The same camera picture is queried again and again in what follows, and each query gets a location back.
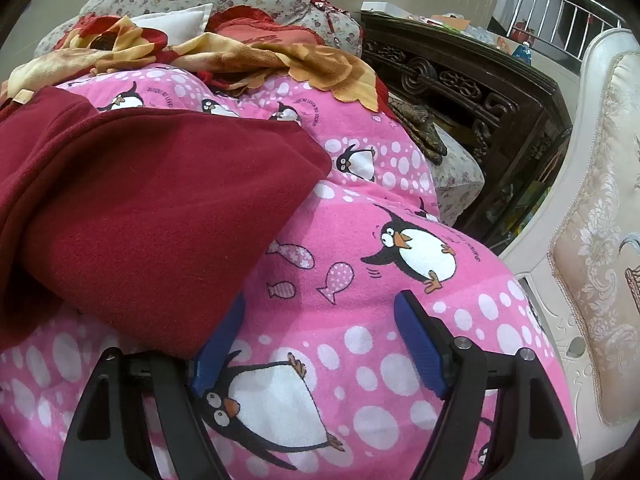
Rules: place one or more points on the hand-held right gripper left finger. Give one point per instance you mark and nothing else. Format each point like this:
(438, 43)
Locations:
(220, 345)

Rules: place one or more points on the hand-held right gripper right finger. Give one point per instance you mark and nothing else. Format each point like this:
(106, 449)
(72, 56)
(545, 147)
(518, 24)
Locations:
(415, 340)

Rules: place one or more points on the dark red garment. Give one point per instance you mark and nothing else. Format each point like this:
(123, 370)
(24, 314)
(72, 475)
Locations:
(150, 200)

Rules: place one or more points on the pink penguin print blanket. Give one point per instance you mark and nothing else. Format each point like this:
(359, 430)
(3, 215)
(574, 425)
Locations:
(380, 270)

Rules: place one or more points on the brown patterned cloth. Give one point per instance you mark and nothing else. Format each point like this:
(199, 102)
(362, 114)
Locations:
(425, 130)

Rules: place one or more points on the cream upholstered chair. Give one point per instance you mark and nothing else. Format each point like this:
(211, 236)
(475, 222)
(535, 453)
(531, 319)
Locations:
(600, 210)

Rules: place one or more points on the red and yellow floral blanket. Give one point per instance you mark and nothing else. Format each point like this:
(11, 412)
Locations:
(310, 65)

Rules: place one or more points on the blue bag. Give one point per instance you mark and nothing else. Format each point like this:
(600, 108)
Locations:
(522, 54)

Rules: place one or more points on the red embroidered cushion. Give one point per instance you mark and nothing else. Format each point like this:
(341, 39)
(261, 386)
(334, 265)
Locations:
(245, 22)

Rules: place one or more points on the white pillow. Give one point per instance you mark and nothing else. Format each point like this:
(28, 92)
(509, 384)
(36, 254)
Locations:
(185, 20)

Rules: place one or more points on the white flat box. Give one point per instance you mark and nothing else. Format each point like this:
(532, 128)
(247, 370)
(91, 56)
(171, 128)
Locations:
(380, 7)

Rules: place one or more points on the red frilled cloth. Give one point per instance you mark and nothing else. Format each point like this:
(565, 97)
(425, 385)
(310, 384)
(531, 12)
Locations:
(325, 2)

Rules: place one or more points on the metal stair railing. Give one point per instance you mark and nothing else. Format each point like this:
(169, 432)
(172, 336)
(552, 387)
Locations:
(565, 5)

